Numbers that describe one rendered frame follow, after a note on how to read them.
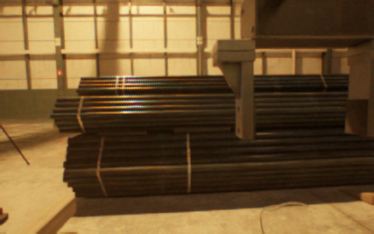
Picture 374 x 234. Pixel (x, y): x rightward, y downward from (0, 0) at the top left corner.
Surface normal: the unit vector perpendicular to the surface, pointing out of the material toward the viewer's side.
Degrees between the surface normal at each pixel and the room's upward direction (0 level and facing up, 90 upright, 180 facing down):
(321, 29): 90
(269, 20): 90
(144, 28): 90
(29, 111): 90
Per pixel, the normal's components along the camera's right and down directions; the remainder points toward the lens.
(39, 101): 0.06, 0.07
